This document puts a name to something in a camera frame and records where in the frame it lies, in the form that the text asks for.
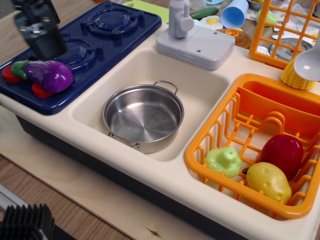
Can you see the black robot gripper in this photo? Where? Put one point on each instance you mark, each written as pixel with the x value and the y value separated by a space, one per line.
pixel 37 22

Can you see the purple toy eggplant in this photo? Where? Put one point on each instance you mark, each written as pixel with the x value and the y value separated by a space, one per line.
pixel 52 76

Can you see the stainless steel pan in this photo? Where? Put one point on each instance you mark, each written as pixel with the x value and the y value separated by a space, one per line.
pixel 145 117

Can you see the red stove knob left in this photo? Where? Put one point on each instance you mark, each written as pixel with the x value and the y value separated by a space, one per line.
pixel 8 75

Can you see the red stove knob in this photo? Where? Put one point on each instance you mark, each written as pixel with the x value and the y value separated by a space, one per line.
pixel 39 92
pixel 8 75

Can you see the navy blue toy stove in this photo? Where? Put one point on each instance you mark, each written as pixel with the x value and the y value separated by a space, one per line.
pixel 96 41

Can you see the red stove knob right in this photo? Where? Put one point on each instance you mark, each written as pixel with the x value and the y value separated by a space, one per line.
pixel 39 92

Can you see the lime green cutting board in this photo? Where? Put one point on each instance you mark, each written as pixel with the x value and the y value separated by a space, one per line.
pixel 161 11

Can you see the light wooden board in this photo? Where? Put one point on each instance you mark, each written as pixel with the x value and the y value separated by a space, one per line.
pixel 85 204

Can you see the green toy cucumber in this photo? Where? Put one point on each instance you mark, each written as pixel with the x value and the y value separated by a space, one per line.
pixel 202 13

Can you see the grey toy faucet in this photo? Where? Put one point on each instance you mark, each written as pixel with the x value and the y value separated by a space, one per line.
pixel 191 43

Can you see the toy fried egg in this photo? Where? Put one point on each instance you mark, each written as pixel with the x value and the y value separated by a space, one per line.
pixel 212 22

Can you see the light blue plastic cup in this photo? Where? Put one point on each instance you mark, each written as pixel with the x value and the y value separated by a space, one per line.
pixel 234 15

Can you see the cream toy kitchen sink unit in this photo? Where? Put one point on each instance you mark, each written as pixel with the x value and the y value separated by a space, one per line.
pixel 80 125

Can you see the green toy lettuce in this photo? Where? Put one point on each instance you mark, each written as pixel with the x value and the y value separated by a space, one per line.
pixel 224 160

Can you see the orange upright grid rack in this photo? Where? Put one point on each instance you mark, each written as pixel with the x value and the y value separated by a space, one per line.
pixel 294 24

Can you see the silver metal pot lid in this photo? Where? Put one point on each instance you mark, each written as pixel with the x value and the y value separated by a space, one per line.
pixel 285 53

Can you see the orange dish rack basket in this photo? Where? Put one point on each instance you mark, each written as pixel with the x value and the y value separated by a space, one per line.
pixel 255 109

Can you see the yellow toy corn cob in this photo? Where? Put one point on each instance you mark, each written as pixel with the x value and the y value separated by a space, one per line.
pixel 292 79

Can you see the grey plastic spoon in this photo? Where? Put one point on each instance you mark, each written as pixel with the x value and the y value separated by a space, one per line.
pixel 307 64

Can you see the yellow toy potato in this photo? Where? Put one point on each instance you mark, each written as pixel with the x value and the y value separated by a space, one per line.
pixel 270 179

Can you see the dark red toy fruit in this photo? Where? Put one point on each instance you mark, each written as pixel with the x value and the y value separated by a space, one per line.
pixel 285 152

